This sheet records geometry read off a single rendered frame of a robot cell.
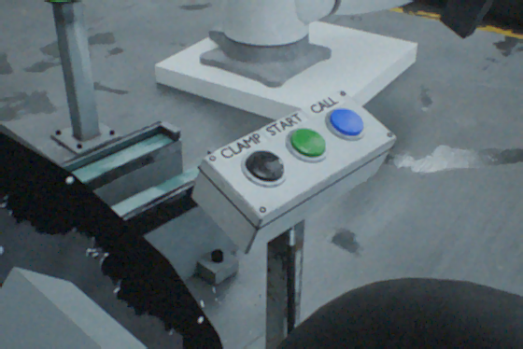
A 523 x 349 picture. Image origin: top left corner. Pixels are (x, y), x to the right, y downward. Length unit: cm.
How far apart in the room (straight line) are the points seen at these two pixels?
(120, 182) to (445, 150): 52
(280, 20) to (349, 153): 63
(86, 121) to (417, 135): 52
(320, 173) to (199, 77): 70
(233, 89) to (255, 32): 10
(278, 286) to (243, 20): 63
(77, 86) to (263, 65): 33
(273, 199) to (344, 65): 78
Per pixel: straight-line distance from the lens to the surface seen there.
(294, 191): 53
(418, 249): 90
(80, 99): 109
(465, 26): 65
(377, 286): 16
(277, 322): 70
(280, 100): 115
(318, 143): 57
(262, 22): 119
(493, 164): 111
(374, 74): 125
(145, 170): 86
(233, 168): 53
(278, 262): 65
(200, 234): 82
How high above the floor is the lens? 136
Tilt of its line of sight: 33 degrees down
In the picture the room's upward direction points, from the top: 1 degrees clockwise
